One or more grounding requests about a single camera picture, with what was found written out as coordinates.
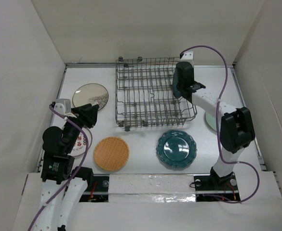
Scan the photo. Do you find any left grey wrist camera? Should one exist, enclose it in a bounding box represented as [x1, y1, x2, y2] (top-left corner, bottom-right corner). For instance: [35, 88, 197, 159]
[52, 99, 71, 116]

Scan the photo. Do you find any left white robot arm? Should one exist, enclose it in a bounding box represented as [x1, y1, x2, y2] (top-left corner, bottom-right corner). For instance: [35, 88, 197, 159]
[28, 99, 99, 231]

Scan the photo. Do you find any woven bamboo round tray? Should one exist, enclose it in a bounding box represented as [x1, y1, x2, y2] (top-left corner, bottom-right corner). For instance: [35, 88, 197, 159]
[94, 137, 130, 171]

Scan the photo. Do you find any dark teal floral plate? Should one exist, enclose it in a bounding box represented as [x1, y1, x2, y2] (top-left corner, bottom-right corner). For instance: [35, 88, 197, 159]
[172, 68, 183, 99]

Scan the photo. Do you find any pale green celadon plate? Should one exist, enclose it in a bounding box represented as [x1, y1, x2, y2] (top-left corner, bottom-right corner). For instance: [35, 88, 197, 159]
[205, 112, 216, 131]

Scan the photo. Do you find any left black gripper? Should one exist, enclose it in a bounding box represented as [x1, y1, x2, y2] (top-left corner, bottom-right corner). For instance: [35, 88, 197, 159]
[64, 103, 98, 152]

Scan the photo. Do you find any beige tree pattern plate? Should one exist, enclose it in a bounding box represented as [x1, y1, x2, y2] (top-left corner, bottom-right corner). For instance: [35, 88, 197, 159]
[72, 83, 109, 111]

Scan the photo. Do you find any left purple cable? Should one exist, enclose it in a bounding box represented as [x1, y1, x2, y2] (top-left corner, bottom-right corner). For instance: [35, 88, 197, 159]
[27, 103, 93, 231]

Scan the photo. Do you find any teal scalloped rim plate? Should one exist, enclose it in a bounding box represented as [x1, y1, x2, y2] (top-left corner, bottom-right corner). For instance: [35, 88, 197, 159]
[156, 130, 197, 168]

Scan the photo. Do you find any grey wire dish rack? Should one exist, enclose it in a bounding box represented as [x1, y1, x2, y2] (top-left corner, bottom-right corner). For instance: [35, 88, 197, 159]
[115, 56, 197, 131]

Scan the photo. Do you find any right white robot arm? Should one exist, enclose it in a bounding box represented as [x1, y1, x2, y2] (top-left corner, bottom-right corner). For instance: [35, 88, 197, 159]
[173, 61, 255, 189]

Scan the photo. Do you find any purple cable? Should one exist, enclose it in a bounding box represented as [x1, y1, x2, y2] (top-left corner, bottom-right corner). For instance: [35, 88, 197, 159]
[27, 103, 93, 231]
[180, 45, 261, 204]

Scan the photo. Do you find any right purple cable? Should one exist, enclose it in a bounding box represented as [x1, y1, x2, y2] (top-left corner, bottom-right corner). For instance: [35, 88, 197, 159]
[180, 45, 261, 204]

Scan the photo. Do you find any white red floral plate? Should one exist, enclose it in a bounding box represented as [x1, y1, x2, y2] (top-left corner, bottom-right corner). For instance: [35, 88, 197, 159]
[70, 128, 93, 157]

